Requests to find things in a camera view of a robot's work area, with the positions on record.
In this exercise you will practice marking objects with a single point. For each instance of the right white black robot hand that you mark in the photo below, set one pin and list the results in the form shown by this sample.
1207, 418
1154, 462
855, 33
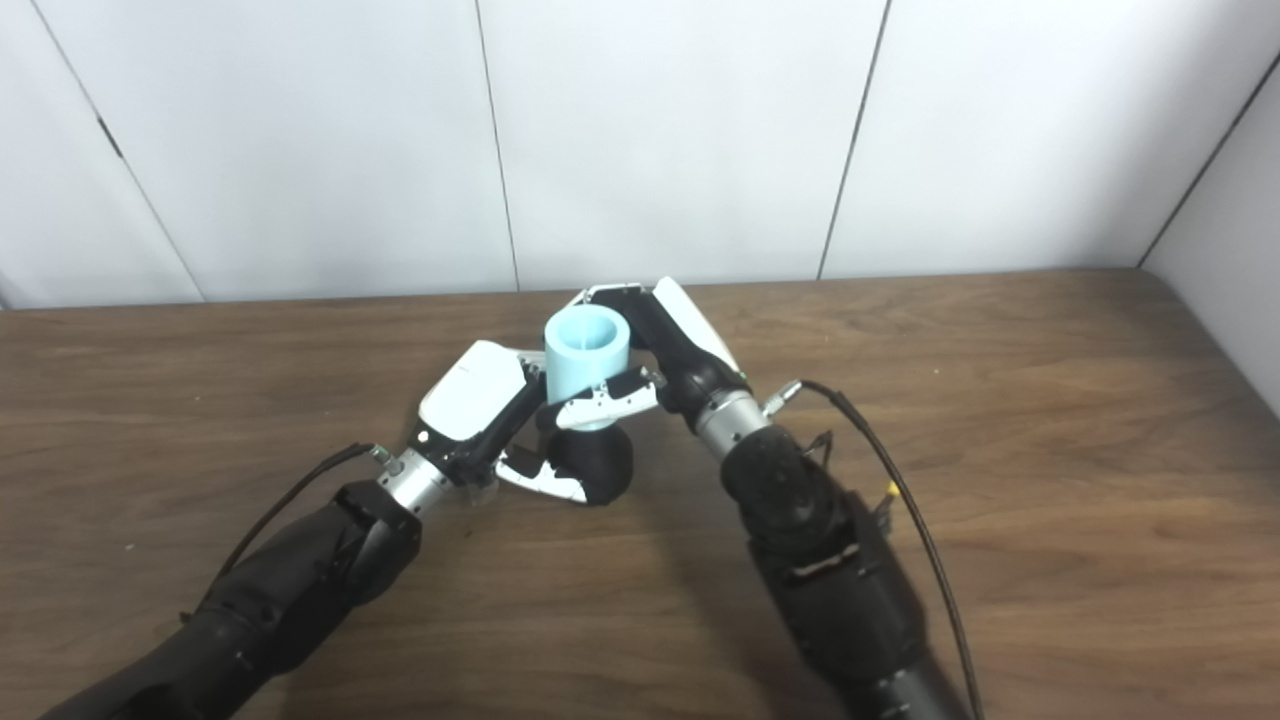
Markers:
690, 345

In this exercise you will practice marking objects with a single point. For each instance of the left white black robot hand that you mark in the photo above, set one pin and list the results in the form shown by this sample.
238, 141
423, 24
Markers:
475, 390

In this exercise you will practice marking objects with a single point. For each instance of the black flared nozzle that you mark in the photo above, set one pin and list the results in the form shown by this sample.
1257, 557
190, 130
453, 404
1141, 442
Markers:
600, 465

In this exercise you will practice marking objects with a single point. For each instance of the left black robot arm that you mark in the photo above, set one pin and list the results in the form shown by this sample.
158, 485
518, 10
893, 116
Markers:
290, 590

